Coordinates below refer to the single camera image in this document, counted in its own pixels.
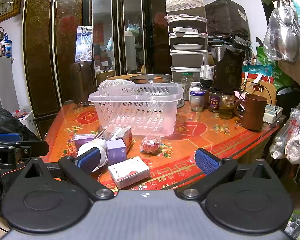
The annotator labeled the dark brown wardrobe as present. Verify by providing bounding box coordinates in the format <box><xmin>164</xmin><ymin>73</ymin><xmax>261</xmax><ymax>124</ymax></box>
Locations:
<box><xmin>22</xmin><ymin>0</ymin><xmax>192</xmax><ymax>122</ymax></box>

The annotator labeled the white plate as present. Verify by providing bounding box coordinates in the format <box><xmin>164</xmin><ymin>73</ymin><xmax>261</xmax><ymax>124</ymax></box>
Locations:
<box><xmin>172</xmin><ymin>44</ymin><xmax>203</xmax><ymax>51</ymax></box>

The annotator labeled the plastic bag with white items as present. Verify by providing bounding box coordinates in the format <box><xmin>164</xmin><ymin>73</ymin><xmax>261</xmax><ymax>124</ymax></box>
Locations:
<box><xmin>269</xmin><ymin>97</ymin><xmax>300</xmax><ymax>166</ymax></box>

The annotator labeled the black plastic bag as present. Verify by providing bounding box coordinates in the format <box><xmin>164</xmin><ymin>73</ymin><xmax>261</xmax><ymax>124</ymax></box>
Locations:
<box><xmin>0</xmin><ymin>108</ymin><xmax>42</xmax><ymax>142</ymax></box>

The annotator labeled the small dark jar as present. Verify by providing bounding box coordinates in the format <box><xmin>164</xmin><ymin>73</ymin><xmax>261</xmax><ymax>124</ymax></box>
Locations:
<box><xmin>200</xmin><ymin>85</ymin><xmax>211</xmax><ymax>108</ymax></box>

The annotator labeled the green shopping bag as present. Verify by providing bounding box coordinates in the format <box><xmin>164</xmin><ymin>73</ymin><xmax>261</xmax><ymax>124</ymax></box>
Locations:
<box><xmin>256</xmin><ymin>45</ymin><xmax>293</xmax><ymax>91</ymax></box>

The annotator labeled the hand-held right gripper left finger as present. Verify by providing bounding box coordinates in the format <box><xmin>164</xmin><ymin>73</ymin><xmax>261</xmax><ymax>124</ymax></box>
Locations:
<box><xmin>24</xmin><ymin>147</ymin><xmax>115</xmax><ymax>202</ymax></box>

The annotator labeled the purple label dark jar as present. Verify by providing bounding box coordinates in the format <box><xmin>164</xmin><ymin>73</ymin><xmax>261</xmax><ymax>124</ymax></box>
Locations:
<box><xmin>208</xmin><ymin>87</ymin><xmax>222</xmax><ymax>113</ymax></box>

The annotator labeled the printed plastic bag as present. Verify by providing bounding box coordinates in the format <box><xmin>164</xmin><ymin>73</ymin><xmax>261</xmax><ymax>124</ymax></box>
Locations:
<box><xmin>284</xmin><ymin>210</ymin><xmax>300</xmax><ymax>240</ymax></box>

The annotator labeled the metal bowl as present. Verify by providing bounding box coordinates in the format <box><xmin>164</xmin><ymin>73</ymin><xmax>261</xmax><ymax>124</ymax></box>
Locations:
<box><xmin>128</xmin><ymin>74</ymin><xmax>173</xmax><ymax>84</ymax></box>

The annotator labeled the white round bottle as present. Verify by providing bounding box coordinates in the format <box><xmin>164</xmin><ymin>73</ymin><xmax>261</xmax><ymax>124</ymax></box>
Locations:
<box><xmin>77</xmin><ymin>138</ymin><xmax>108</xmax><ymax>172</ymax></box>

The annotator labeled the cube purple box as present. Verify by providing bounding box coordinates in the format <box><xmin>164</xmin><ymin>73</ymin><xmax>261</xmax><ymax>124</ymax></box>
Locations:
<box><xmin>106</xmin><ymin>139</ymin><xmax>127</xmax><ymax>166</ymax></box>

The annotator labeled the clear plastic basket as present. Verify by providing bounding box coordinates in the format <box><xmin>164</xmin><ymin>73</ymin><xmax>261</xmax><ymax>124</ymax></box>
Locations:
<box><xmin>88</xmin><ymin>83</ymin><xmax>184</xmax><ymax>137</ymax></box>

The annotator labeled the hanging printed packet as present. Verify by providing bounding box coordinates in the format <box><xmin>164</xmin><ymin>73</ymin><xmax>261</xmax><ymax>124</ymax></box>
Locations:
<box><xmin>76</xmin><ymin>25</ymin><xmax>93</xmax><ymax>63</ymax></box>

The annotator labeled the blue lid glass jar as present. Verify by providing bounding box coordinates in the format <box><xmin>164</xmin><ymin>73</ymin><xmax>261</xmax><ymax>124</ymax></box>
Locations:
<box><xmin>189</xmin><ymin>90</ymin><xmax>206</xmax><ymax>112</ymax></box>

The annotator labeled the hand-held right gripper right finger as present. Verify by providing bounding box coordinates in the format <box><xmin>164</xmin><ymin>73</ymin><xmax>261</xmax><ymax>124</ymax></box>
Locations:
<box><xmin>176</xmin><ymin>148</ymin><xmax>274</xmax><ymax>202</ymax></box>

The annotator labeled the white cardboard box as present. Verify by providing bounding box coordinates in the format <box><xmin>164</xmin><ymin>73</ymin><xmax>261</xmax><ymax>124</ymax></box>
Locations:
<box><xmin>12</xmin><ymin>108</ymin><xmax>38</xmax><ymax>136</ymax></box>

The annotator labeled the red gift bag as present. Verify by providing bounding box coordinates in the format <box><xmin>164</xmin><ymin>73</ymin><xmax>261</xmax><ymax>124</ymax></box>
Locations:
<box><xmin>242</xmin><ymin>72</ymin><xmax>275</xmax><ymax>85</ymax></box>

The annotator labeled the red patterned tablecloth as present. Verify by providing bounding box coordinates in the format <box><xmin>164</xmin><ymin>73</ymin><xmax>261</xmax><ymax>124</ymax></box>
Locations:
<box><xmin>42</xmin><ymin>100</ymin><xmax>287</xmax><ymax>192</ymax></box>

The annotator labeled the brown and white box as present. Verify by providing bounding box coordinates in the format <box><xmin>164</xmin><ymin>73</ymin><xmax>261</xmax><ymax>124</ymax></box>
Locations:
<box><xmin>114</xmin><ymin>127</ymin><xmax>133</xmax><ymax>153</ymax></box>

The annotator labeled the brown chair back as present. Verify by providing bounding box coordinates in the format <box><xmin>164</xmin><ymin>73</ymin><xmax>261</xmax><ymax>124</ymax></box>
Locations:
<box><xmin>71</xmin><ymin>62</ymin><xmax>95</xmax><ymax>105</ymax></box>

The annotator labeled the dark bottle with white label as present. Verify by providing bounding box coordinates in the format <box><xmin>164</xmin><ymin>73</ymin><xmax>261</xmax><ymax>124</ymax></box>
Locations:
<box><xmin>199</xmin><ymin>64</ymin><xmax>215</xmax><ymax>86</ymax></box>

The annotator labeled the tall black container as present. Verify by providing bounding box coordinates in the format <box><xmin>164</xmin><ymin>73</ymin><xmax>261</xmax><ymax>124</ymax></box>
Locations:
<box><xmin>211</xmin><ymin>45</ymin><xmax>245</xmax><ymax>93</ymax></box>

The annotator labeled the white mesh food cover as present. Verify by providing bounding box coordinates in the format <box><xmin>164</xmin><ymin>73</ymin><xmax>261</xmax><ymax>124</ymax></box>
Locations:
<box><xmin>98</xmin><ymin>78</ymin><xmax>136</xmax><ymax>98</ymax></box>

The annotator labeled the light wooden chair with cable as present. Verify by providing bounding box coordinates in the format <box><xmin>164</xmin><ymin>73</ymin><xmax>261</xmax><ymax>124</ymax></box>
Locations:
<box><xmin>241</xmin><ymin>78</ymin><xmax>277</xmax><ymax>106</ymax></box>

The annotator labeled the pink and white box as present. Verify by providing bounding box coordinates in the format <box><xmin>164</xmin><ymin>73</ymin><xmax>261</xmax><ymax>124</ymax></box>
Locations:
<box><xmin>107</xmin><ymin>156</ymin><xmax>151</xmax><ymax>189</ymax></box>

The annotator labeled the plastic bag with metal ladles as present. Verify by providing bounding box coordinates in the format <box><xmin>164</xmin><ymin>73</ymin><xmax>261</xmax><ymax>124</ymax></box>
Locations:
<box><xmin>263</xmin><ymin>1</ymin><xmax>300</xmax><ymax>63</ymax></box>

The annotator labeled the green lid glass jar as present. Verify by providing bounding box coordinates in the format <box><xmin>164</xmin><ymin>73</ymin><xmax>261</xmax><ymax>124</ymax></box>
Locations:
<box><xmin>180</xmin><ymin>73</ymin><xmax>195</xmax><ymax>101</ymax></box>

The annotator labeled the white refrigerator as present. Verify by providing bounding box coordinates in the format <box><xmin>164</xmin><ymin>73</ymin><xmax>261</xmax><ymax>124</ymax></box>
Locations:
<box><xmin>0</xmin><ymin>54</ymin><xmax>20</xmax><ymax>113</ymax></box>

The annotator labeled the teal shopping bag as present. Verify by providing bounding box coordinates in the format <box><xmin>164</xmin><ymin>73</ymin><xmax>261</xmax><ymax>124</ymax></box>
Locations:
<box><xmin>242</xmin><ymin>63</ymin><xmax>273</xmax><ymax>75</ymax></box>

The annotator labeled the black covered appliance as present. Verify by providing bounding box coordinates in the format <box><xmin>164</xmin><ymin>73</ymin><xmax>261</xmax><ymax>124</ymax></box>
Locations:
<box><xmin>204</xmin><ymin>0</ymin><xmax>251</xmax><ymax>42</ymax></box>

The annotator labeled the blue bottle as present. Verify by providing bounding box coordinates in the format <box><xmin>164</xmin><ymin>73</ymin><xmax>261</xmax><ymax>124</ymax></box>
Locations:
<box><xmin>4</xmin><ymin>35</ymin><xmax>13</xmax><ymax>57</ymax></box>

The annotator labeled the white packet stack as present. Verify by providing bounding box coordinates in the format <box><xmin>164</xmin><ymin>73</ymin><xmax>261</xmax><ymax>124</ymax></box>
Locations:
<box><xmin>263</xmin><ymin>104</ymin><xmax>283</xmax><ymax>125</ymax></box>

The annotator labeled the white stacked food cover tower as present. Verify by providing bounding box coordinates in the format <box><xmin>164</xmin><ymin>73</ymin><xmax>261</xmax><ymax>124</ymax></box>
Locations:
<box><xmin>165</xmin><ymin>0</ymin><xmax>209</xmax><ymax>84</ymax></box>

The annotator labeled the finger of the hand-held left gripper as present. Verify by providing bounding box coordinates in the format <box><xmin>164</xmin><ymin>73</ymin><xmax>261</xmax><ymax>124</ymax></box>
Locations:
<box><xmin>14</xmin><ymin>140</ymin><xmax>49</xmax><ymax>156</ymax></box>
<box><xmin>0</xmin><ymin>132</ymin><xmax>23</xmax><ymax>143</ymax></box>

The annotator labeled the black lid yellow liquid jar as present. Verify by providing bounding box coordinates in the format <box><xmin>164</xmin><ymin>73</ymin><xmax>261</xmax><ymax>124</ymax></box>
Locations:
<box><xmin>218</xmin><ymin>91</ymin><xmax>235</xmax><ymax>119</ymax></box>

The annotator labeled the brown mug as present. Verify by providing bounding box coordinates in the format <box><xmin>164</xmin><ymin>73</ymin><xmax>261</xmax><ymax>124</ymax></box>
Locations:
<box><xmin>233</xmin><ymin>94</ymin><xmax>268</xmax><ymax>131</ymax></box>

